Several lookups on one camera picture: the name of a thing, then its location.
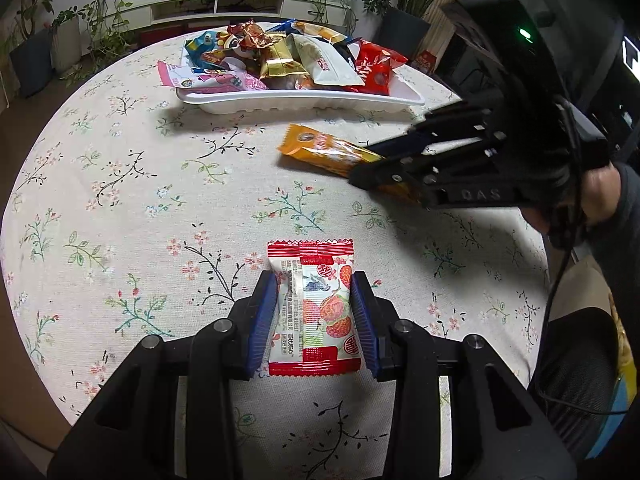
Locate blue Oreo snack pack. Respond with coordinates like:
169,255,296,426
267,18,298,34

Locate orange long snack bar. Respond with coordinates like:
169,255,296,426
278,124,420,205

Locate gold foil snack packet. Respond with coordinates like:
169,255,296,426
259,32,309,79

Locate white snack bag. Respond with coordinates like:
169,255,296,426
290,35,364,87

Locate person's right hand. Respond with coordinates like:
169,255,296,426
520,164,622,234

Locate red gift box on floor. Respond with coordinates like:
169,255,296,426
411,49,437,75

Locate white plastic tray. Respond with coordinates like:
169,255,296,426
176,73,425,115

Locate pink snack bar wrapper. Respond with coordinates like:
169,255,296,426
156,61,268,93

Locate left plant in dark pot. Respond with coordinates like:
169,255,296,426
2,0,53,98

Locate white TV console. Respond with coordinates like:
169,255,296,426
117,0,350,30

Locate red storage box left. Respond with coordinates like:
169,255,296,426
138,24,184,48

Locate red white fruit snack packet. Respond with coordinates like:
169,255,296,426
267,238,361,377

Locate large plant in dark pot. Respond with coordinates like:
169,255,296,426
372,0,490,59

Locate red snack bag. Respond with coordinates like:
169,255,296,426
346,38,408,96

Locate floral round tablecloth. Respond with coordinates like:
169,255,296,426
1,39,547,426

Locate blue panda snack packet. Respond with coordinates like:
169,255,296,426
183,30,238,70

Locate left plant in white pot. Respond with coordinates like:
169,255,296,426
51,0,134,82

